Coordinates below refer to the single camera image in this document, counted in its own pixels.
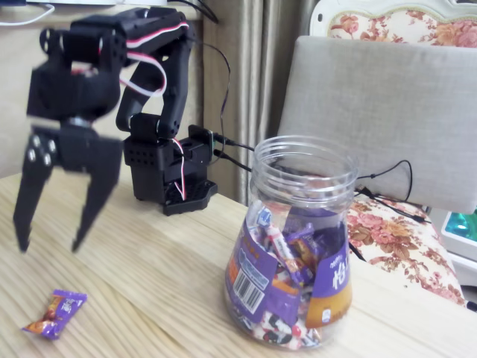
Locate purple orange candy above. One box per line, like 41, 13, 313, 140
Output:
21, 289, 89, 341

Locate white blue wrapped candy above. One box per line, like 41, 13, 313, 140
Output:
256, 208, 274, 227

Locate white red striped candy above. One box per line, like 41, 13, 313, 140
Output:
266, 227, 296, 263

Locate purple chocolate bar wrapper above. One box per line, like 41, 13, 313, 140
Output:
285, 222, 326, 259

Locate clear plastic candy jar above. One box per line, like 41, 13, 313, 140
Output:
223, 134, 359, 351

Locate beige upholstered panel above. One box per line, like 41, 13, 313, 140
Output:
0, 7, 204, 180

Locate beige gold curtain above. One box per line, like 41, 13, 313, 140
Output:
200, 0, 318, 206

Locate grey fabric cushion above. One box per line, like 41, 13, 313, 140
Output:
277, 35, 477, 216

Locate floral upholstered white chair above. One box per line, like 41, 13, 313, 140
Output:
309, 0, 477, 307

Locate white box with green inside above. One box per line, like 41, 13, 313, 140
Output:
440, 209, 477, 288

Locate red white servo wire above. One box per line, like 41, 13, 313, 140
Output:
119, 21, 191, 201

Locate black plug cable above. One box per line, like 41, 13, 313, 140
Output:
214, 133, 256, 152
212, 148, 254, 172

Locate thin black arm wire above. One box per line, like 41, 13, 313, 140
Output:
193, 40, 232, 139

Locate white cable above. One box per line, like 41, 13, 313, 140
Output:
0, 2, 55, 26

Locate black hanging cables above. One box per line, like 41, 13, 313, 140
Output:
186, 0, 219, 24

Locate thin black looped cable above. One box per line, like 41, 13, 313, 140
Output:
356, 159, 414, 204

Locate black cable with connector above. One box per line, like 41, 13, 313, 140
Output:
353, 185, 433, 224

